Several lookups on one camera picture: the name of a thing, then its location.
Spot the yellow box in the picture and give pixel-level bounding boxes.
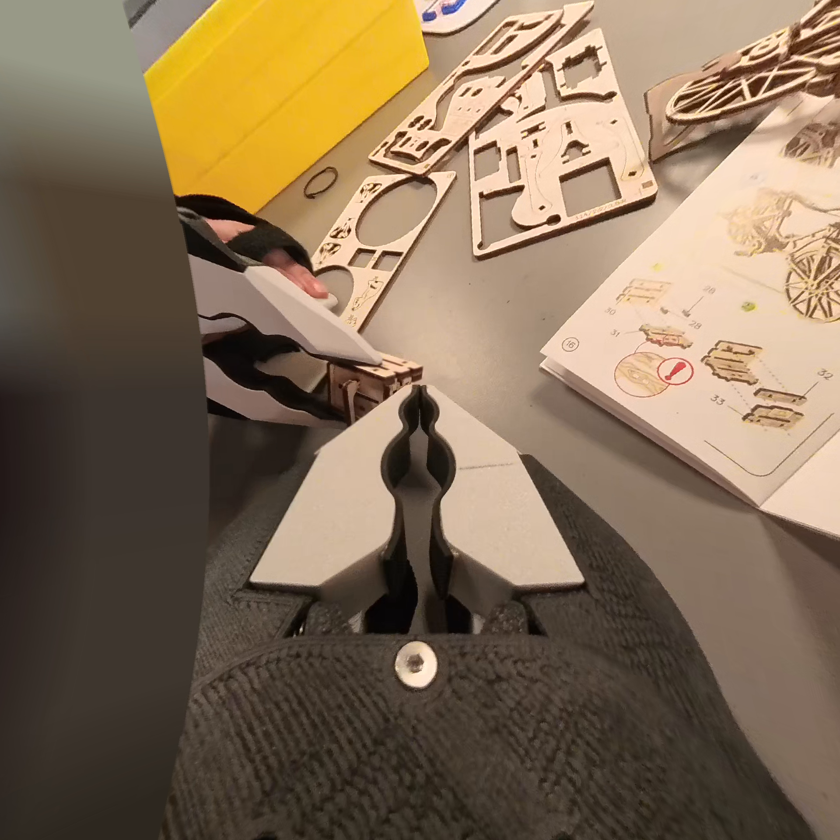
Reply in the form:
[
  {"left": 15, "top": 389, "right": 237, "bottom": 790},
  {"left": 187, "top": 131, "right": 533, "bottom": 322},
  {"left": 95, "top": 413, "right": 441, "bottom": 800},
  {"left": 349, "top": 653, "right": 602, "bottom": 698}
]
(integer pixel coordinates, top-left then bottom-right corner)
[{"left": 128, "top": 0, "right": 431, "bottom": 214}]

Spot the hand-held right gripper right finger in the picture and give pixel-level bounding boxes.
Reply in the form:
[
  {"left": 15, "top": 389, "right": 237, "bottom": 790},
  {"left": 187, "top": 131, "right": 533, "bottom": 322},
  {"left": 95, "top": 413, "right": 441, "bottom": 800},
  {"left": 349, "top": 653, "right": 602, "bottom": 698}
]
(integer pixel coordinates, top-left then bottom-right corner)
[{"left": 420, "top": 384, "right": 586, "bottom": 621}]

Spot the person's left hand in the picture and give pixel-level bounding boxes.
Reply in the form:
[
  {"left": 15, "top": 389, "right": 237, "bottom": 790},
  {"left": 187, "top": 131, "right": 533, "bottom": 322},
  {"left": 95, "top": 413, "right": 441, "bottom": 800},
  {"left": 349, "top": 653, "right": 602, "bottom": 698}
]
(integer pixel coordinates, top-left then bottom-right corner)
[{"left": 176, "top": 193, "right": 330, "bottom": 301}]

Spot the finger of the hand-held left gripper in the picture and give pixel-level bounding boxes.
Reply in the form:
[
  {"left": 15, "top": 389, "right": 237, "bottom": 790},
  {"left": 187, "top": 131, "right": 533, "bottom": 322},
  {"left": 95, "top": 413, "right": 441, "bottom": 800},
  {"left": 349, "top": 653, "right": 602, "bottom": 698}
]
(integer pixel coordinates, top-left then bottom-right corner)
[
  {"left": 185, "top": 251, "right": 386, "bottom": 368},
  {"left": 199, "top": 314, "right": 350, "bottom": 431}
]

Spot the small wooden box model part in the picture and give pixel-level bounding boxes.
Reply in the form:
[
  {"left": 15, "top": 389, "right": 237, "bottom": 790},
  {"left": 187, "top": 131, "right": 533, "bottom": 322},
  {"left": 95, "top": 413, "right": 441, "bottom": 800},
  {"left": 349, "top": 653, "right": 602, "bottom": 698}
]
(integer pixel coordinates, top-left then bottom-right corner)
[{"left": 327, "top": 353, "right": 425, "bottom": 424}]

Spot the wooden sheet with oval hole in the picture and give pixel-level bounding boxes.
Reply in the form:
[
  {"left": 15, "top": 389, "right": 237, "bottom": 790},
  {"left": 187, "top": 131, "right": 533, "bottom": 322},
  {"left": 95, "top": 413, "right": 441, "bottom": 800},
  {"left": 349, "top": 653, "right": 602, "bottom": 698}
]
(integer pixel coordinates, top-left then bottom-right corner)
[{"left": 310, "top": 171, "right": 458, "bottom": 330}]

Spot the white card with blue print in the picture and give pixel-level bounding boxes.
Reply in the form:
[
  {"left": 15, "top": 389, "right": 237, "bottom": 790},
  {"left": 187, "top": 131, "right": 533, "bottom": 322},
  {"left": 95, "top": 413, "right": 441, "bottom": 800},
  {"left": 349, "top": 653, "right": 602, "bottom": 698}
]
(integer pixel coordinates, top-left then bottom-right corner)
[{"left": 420, "top": 0, "right": 501, "bottom": 35}]

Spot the instruction booklet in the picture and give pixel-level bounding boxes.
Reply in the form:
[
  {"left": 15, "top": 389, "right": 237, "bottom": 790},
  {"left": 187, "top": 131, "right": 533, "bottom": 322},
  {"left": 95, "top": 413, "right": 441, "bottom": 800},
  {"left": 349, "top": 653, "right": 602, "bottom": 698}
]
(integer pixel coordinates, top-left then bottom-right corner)
[{"left": 539, "top": 98, "right": 840, "bottom": 539}]

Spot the large wooden parts sheet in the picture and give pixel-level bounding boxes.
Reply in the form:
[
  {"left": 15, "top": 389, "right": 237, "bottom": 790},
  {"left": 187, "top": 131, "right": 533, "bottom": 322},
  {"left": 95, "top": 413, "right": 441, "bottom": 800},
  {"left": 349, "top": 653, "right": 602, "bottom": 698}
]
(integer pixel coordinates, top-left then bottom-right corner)
[{"left": 468, "top": 28, "right": 659, "bottom": 259}]

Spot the wooden wheel model piece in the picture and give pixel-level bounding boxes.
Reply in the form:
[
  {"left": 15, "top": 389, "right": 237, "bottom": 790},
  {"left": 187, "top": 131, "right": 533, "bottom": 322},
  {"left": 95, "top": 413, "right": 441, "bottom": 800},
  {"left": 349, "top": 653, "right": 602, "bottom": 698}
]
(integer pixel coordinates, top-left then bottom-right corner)
[{"left": 665, "top": 0, "right": 840, "bottom": 129}]

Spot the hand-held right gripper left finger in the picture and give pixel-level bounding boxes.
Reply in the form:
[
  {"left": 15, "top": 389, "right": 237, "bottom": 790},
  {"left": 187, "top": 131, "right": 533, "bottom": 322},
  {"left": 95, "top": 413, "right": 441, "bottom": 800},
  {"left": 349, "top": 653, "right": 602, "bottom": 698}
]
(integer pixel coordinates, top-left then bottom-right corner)
[{"left": 249, "top": 384, "right": 424, "bottom": 621}]

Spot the long narrow wooden parts sheet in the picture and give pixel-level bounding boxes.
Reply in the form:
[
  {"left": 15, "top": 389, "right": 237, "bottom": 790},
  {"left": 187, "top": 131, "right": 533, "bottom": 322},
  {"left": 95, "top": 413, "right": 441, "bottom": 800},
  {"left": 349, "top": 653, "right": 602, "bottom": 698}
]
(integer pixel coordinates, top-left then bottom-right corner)
[{"left": 369, "top": 0, "right": 595, "bottom": 177}]

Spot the brown cardboard piece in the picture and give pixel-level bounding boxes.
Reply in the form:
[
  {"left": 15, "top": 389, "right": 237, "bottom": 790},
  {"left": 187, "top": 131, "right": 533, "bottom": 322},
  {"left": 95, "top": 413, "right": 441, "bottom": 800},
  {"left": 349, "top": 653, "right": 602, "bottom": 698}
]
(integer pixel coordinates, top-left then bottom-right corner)
[{"left": 644, "top": 56, "right": 729, "bottom": 164}]

